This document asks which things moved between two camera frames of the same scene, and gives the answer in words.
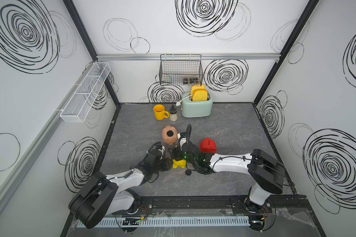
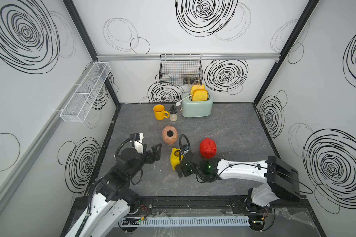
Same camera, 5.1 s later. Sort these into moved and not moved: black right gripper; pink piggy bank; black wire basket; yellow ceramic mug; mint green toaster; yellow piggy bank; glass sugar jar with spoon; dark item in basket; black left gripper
Moved: black left gripper; yellow piggy bank; black right gripper
Not moved: dark item in basket; glass sugar jar with spoon; black wire basket; mint green toaster; pink piggy bank; yellow ceramic mug
